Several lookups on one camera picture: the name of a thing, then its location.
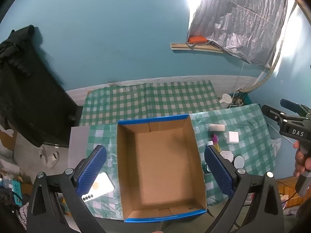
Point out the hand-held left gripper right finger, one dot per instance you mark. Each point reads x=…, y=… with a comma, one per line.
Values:
x=220, y=172

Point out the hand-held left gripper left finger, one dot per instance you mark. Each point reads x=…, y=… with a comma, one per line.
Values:
x=93, y=167

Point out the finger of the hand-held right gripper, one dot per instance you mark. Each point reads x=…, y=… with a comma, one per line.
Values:
x=272, y=113
x=292, y=104

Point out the dark green round container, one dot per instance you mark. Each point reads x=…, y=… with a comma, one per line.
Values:
x=207, y=169

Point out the white rounded container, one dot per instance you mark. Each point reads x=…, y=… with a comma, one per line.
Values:
x=226, y=154

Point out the round white disc container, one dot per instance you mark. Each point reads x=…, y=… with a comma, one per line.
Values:
x=239, y=162

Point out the pink and yellow tube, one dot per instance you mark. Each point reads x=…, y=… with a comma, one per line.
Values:
x=215, y=142

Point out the small white square box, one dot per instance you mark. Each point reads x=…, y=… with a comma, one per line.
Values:
x=232, y=137

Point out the white oval soap bar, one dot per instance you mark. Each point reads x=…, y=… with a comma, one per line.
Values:
x=217, y=128

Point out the cardboard box with blue rim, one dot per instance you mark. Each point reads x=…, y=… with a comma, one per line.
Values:
x=160, y=165

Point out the person's right hand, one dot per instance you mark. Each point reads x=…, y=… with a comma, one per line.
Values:
x=300, y=161

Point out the white smartphone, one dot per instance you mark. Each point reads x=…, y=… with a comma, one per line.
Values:
x=103, y=184

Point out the white plastic bag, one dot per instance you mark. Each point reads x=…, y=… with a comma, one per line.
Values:
x=275, y=145

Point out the light green checked plastic tablecloth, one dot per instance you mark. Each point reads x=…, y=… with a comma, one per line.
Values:
x=252, y=136

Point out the teal box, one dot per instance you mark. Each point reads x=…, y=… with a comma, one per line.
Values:
x=17, y=191

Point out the striped cloth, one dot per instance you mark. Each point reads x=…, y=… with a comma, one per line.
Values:
x=24, y=217

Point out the dark green checked tablecloth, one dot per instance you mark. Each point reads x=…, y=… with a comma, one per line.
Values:
x=150, y=99

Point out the silver tarp curtain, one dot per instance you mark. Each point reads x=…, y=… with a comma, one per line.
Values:
x=243, y=19

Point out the wooden ledge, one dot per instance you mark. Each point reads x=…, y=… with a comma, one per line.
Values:
x=194, y=48

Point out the black cloth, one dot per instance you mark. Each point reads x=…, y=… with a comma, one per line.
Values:
x=26, y=89

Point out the orange object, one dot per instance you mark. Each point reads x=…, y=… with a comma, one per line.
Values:
x=197, y=39

